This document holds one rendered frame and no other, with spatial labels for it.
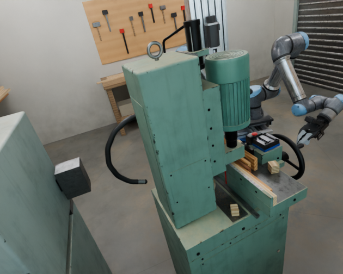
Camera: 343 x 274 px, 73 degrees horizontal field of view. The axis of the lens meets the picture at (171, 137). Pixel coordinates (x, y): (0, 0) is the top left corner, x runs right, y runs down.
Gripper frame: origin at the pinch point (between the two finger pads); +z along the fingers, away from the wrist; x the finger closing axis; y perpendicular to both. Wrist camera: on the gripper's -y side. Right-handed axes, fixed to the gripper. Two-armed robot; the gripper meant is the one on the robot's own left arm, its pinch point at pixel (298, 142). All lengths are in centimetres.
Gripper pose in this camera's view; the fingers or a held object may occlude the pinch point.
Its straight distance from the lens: 145.0
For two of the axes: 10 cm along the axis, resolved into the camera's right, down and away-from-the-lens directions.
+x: -4.1, -4.0, 8.2
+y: 6.0, 5.6, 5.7
